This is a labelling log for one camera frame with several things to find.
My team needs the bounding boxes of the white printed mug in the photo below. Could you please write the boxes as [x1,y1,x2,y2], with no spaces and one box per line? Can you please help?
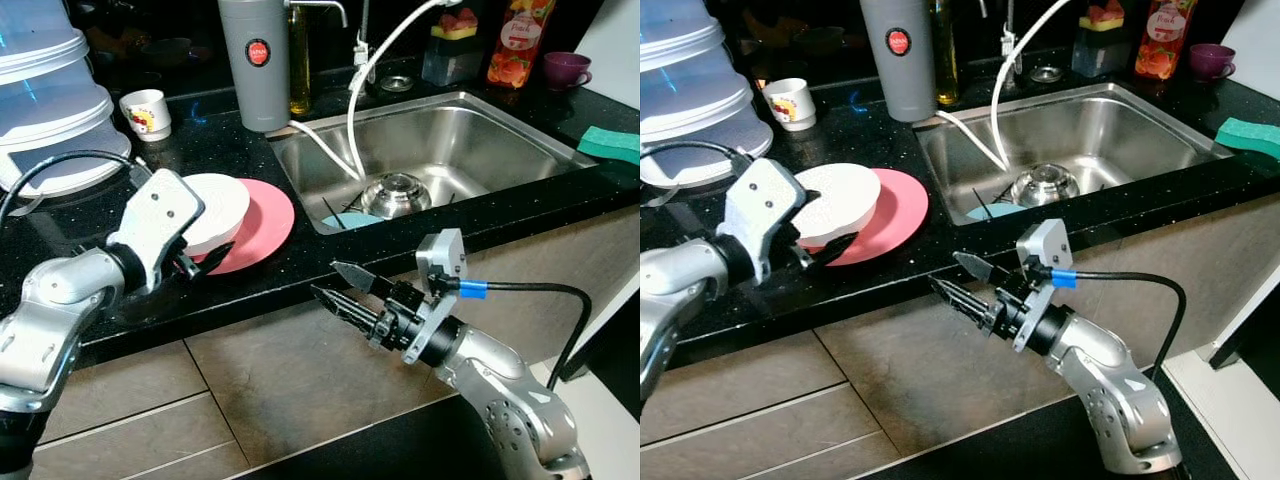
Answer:
[762,78,817,132]
[119,89,172,142]

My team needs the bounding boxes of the thick white hose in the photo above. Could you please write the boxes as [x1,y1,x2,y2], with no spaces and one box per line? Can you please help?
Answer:
[990,0,1077,173]
[347,0,451,183]

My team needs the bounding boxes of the steel bowl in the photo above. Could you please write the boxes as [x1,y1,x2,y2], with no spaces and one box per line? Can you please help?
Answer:
[1010,163,1081,208]
[360,172,433,219]

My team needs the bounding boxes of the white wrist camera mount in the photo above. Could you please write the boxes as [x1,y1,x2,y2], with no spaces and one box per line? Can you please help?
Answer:
[1012,218,1075,354]
[718,158,809,286]
[403,228,468,365]
[105,168,207,295]

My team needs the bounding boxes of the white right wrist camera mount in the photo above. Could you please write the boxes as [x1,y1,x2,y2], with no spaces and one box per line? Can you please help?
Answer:
[1012,218,1075,354]
[403,228,468,365]

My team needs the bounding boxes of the green sponge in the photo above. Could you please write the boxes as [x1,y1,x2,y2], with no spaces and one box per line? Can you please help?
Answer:
[1216,117,1280,161]
[577,126,641,165]

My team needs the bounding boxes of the pink round plate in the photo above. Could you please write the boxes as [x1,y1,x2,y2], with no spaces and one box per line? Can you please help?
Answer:
[805,168,930,268]
[205,178,297,276]

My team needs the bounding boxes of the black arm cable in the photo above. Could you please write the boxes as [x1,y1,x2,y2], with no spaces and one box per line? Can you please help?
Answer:
[640,139,751,186]
[455,280,594,387]
[1050,267,1189,382]
[0,149,151,226]

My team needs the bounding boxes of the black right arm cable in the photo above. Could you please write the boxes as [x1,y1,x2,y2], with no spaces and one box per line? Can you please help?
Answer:
[455,280,594,387]
[1050,267,1189,382]

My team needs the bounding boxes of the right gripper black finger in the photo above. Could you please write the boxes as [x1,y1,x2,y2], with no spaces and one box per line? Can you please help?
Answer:
[330,262,393,298]
[928,278,999,329]
[310,287,386,339]
[952,252,1011,288]

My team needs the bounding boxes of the chrome sink tap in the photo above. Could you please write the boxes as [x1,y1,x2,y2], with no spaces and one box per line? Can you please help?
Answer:
[352,0,379,87]
[1000,0,1027,81]

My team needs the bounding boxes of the white stacked plastic tubs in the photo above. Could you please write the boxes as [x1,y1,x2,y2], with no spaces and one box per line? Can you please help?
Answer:
[0,0,133,198]
[640,0,773,189]

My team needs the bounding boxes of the white bowl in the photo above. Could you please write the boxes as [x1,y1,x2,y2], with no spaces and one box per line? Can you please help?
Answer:
[795,163,883,250]
[180,173,251,258]

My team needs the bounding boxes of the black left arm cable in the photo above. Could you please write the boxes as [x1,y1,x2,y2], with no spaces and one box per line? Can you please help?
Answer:
[0,149,151,226]
[640,139,751,186]

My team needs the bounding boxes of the thin chrome filter spout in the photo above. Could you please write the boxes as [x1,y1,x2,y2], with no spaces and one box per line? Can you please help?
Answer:
[290,0,349,29]

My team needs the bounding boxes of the yellow oil bottle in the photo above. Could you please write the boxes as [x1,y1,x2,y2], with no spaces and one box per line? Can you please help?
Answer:
[933,0,959,106]
[289,5,313,117]

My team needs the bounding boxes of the thin white hose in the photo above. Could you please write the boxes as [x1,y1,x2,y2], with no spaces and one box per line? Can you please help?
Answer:
[935,110,1009,172]
[288,120,364,183]

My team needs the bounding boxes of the purple cup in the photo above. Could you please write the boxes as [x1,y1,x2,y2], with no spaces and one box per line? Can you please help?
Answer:
[543,51,593,91]
[1188,43,1238,81]

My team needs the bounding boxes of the grey water filter cylinder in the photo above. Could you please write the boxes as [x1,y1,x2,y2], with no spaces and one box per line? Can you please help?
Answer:
[858,0,939,123]
[217,0,293,134]

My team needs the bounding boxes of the stainless steel sink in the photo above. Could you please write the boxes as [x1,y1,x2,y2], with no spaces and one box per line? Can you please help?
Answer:
[915,83,1237,227]
[268,92,601,237]

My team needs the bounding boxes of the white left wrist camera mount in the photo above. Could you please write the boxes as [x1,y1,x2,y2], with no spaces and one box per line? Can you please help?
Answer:
[105,168,207,295]
[718,158,809,286]

